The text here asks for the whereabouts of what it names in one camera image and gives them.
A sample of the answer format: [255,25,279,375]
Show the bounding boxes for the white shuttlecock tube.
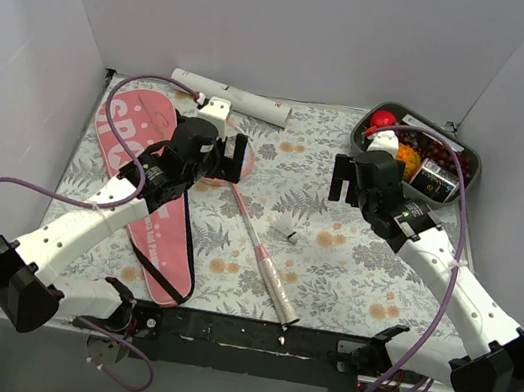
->
[171,68,292,129]

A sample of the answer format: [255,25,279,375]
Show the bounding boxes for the white feather shuttlecock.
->
[271,212,300,245]

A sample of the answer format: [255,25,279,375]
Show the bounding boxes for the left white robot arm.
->
[0,117,247,334]

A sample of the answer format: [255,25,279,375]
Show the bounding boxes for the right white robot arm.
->
[328,151,524,392]

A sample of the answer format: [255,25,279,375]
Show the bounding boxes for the pink badminton racket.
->
[190,115,333,329]

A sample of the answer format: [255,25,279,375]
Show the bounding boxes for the red apple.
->
[369,109,397,128]

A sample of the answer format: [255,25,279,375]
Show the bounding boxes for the pink racket cover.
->
[95,88,195,308]

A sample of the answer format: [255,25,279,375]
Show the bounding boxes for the grey plastic tray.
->
[349,102,482,209]

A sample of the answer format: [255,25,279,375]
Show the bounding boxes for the dark red grapes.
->
[398,131,473,181]

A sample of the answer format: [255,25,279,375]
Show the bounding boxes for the white box in tray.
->
[401,114,465,153]

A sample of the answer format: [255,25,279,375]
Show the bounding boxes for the floral table cloth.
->
[21,59,513,359]

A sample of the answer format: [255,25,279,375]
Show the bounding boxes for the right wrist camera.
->
[364,126,400,158]

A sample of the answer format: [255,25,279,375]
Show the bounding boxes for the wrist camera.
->
[196,93,231,140]
[364,126,400,158]

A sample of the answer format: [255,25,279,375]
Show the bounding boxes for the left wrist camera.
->
[196,93,231,140]

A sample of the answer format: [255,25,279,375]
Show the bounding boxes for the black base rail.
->
[118,301,385,392]

